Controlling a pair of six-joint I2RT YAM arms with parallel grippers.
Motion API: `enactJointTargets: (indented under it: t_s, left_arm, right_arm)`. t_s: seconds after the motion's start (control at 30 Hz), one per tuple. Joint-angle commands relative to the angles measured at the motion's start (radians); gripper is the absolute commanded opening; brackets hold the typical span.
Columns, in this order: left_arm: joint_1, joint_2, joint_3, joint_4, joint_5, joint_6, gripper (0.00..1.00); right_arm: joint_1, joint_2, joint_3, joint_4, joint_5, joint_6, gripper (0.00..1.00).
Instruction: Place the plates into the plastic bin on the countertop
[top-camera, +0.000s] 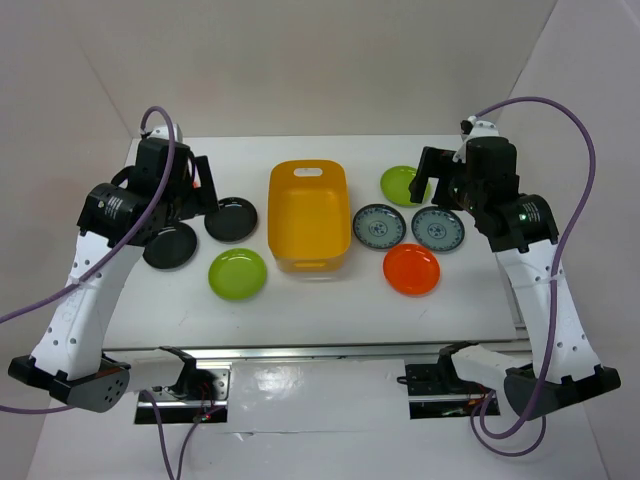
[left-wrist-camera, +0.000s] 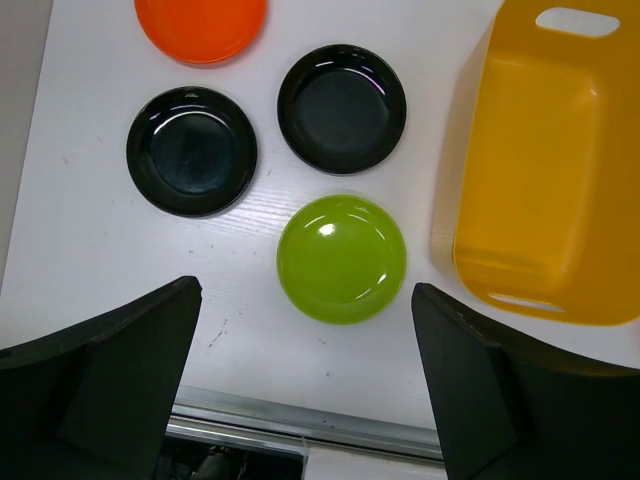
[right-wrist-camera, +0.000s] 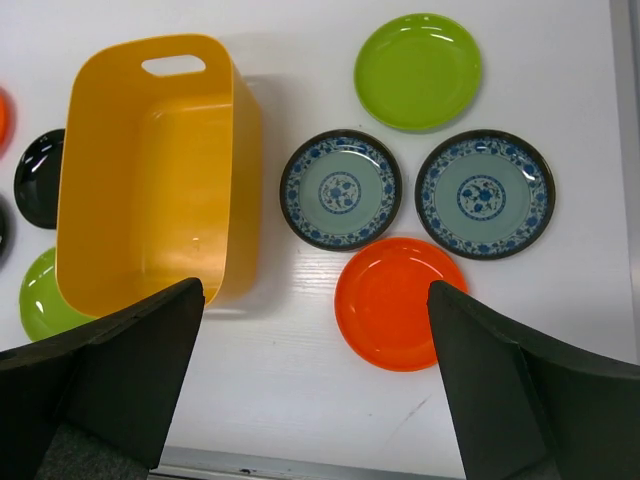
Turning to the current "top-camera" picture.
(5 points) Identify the black plate far left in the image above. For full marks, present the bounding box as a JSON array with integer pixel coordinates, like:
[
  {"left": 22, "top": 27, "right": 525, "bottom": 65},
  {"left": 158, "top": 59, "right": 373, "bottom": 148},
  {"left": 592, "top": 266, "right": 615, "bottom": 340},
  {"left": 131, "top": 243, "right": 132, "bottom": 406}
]
[{"left": 142, "top": 222, "right": 198, "bottom": 270}]

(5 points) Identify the aluminium rail front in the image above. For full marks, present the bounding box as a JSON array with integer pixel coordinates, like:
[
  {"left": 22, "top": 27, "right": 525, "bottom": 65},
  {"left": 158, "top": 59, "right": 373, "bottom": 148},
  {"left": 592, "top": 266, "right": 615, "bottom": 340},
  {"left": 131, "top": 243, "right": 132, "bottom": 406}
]
[{"left": 102, "top": 340, "right": 531, "bottom": 362}]

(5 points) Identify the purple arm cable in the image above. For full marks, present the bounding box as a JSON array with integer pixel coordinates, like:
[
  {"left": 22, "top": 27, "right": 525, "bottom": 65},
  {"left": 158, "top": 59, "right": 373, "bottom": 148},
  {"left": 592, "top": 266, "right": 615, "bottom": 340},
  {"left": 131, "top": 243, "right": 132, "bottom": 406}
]
[
  {"left": 0, "top": 105, "right": 211, "bottom": 480},
  {"left": 468, "top": 96, "right": 597, "bottom": 456}
]

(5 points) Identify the blue patterned plate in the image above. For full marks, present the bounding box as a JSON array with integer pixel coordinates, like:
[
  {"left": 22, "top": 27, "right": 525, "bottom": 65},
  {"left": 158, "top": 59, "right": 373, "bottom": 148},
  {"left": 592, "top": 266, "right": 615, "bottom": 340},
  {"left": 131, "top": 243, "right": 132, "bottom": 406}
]
[
  {"left": 411, "top": 206, "right": 465, "bottom": 253},
  {"left": 352, "top": 204, "right": 407, "bottom": 250}
]

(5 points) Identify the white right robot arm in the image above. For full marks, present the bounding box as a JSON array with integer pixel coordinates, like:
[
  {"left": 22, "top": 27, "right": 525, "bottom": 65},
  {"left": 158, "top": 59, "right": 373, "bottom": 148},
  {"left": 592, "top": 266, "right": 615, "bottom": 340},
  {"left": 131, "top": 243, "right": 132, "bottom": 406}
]
[{"left": 408, "top": 117, "right": 621, "bottom": 420}]

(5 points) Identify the orange plate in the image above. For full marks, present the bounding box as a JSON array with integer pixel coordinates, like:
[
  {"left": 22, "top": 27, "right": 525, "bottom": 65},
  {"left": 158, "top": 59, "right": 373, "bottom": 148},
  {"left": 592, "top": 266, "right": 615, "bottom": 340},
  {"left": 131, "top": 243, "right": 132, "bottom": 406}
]
[{"left": 382, "top": 243, "right": 441, "bottom": 296}]

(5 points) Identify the green plate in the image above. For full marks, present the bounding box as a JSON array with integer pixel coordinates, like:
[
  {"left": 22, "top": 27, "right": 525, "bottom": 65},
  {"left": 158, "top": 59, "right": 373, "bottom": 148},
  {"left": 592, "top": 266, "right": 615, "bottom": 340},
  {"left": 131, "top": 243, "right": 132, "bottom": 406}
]
[
  {"left": 380, "top": 165, "right": 418, "bottom": 207},
  {"left": 207, "top": 248, "right": 267, "bottom": 301}
]

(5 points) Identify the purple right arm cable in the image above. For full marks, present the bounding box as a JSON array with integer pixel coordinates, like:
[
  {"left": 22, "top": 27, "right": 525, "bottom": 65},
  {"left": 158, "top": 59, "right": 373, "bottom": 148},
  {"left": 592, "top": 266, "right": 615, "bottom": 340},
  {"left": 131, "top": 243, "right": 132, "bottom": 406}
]
[{"left": 468, "top": 96, "right": 597, "bottom": 456}]

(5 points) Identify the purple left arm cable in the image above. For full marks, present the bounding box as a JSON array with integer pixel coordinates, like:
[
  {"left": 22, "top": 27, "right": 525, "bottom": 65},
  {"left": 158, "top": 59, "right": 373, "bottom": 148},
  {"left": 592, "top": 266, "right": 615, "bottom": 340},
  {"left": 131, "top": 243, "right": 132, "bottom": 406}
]
[{"left": 0, "top": 105, "right": 211, "bottom": 480}]

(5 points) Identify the yellow plastic bin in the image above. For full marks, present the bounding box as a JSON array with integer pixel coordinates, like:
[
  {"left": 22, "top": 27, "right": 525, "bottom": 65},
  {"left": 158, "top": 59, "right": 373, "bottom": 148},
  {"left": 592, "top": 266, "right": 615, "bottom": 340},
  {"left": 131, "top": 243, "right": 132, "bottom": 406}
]
[{"left": 267, "top": 159, "right": 351, "bottom": 276}]

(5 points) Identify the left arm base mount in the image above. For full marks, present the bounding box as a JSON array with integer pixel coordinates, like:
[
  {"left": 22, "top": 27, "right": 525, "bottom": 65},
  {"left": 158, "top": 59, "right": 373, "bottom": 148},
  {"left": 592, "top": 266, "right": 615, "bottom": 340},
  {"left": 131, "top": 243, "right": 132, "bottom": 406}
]
[{"left": 128, "top": 346, "right": 231, "bottom": 424}]

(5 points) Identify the black plate near bin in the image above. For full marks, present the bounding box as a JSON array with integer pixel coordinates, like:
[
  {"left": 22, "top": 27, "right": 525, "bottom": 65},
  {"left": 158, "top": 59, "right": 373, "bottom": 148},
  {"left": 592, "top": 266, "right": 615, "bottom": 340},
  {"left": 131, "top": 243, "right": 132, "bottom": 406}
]
[{"left": 204, "top": 197, "right": 258, "bottom": 243}]

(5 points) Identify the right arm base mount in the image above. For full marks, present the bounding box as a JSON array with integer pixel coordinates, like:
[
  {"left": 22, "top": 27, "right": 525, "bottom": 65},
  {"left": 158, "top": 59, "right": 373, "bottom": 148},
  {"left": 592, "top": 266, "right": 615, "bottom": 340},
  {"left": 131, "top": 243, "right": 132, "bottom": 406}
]
[{"left": 396, "top": 342, "right": 488, "bottom": 420}]

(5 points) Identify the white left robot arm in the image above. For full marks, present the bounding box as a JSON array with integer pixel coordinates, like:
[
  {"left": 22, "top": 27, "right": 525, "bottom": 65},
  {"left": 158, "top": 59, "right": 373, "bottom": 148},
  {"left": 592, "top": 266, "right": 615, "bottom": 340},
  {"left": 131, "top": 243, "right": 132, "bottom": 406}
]
[{"left": 8, "top": 125, "right": 217, "bottom": 413}]

